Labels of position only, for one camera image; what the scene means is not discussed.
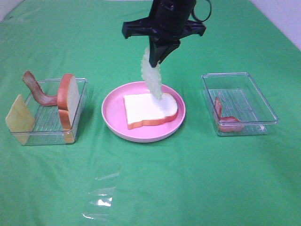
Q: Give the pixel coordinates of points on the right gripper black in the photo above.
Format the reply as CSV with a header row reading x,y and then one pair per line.
x,y
166,28

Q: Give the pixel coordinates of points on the pale green lettuce leaf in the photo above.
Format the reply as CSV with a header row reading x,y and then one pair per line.
x,y
151,75

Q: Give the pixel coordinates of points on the toast bread slice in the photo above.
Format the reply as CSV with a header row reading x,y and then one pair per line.
x,y
67,102
146,110

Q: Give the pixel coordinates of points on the bacon strip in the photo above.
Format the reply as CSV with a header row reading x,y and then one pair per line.
x,y
225,124
38,94

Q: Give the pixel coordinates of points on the yellow cheese slice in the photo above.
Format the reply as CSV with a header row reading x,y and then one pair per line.
x,y
20,120

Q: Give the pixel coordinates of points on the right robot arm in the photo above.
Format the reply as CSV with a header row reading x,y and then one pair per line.
x,y
173,8

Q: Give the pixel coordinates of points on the pink round plate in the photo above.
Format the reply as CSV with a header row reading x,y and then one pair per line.
x,y
114,114

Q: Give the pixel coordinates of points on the right clear plastic container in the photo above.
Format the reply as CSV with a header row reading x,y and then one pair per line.
x,y
241,98

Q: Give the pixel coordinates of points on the clear plastic container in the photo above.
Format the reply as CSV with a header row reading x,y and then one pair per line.
x,y
241,98
47,129

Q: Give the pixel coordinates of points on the green tablecloth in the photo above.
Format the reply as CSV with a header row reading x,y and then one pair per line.
x,y
194,177

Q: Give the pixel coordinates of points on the left clear plastic container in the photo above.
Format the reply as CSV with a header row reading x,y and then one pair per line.
x,y
47,129

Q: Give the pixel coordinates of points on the clear tape patch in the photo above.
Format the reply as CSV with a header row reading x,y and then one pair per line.
x,y
99,196

